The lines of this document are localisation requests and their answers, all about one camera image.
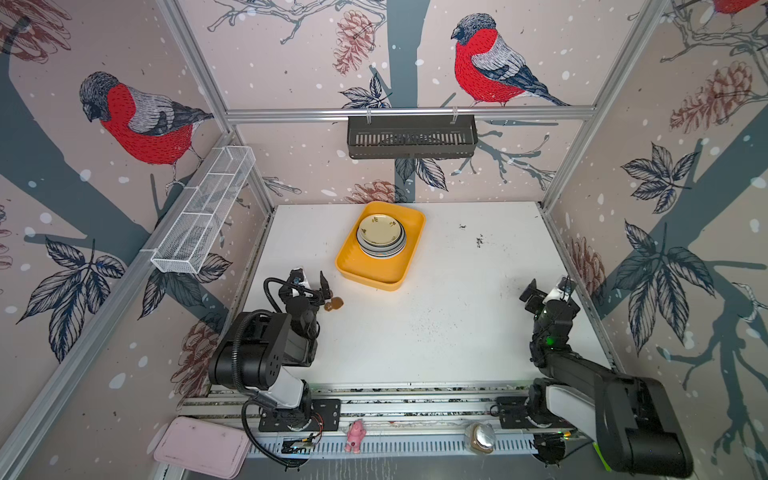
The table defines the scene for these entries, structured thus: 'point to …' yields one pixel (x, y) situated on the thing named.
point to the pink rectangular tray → (202, 446)
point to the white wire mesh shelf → (197, 221)
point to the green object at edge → (605, 463)
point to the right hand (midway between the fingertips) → (550, 289)
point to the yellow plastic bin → (385, 274)
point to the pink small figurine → (356, 432)
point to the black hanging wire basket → (412, 138)
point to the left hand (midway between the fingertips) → (304, 275)
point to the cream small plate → (380, 229)
